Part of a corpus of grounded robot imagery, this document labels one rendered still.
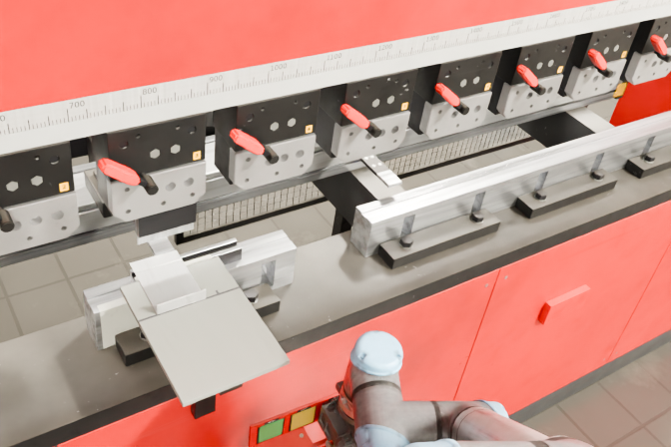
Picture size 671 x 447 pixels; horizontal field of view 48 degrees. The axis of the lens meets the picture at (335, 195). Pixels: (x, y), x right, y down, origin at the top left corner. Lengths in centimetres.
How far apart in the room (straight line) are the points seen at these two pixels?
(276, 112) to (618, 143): 107
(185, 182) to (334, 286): 44
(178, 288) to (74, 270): 152
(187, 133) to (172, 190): 10
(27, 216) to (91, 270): 168
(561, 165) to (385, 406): 95
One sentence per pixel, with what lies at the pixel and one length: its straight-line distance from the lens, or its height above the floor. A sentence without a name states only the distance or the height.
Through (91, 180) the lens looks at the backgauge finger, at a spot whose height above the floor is 102.
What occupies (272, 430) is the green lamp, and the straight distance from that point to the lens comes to 136.
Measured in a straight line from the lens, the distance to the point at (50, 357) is 140.
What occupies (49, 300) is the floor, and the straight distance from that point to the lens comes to 272.
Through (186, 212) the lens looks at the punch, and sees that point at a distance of 127.
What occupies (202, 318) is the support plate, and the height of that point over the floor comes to 100.
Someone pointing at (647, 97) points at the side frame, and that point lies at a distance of 316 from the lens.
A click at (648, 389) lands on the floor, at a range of 283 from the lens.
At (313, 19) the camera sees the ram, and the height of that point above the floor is 145.
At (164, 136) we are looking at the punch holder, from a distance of 113.
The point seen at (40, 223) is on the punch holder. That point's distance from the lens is 114.
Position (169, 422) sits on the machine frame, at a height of 77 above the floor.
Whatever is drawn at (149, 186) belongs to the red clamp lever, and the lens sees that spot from 111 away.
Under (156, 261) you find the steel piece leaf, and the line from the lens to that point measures 135.
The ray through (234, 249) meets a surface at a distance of 138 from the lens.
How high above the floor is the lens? 193
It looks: 38 degrees down
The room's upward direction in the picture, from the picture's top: 9 degrees clockwise
